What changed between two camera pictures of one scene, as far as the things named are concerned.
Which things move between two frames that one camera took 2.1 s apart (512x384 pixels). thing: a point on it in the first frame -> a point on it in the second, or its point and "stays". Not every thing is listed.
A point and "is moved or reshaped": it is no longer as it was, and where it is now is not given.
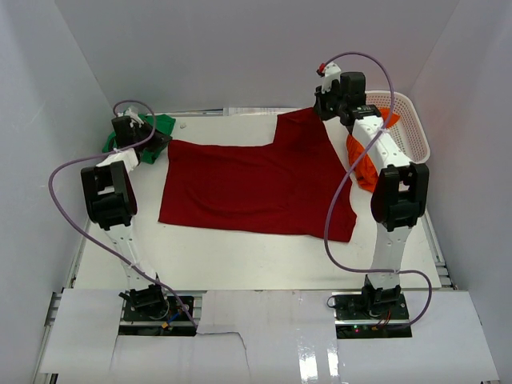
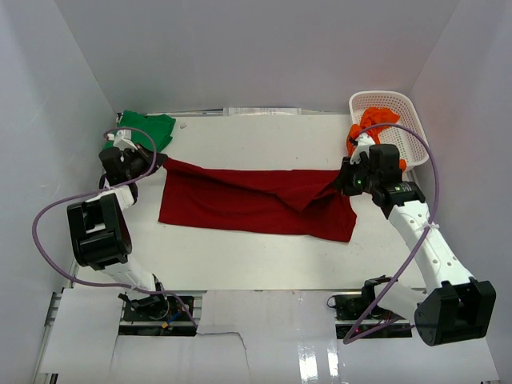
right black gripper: x=321 y=100 -> x=342 y=182
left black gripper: x=158 y=139 -> x=147 y=157
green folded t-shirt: x=160 y=123 stays
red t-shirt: x=295 y=186 is moved or reshaped
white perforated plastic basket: x=407 y=131 stays
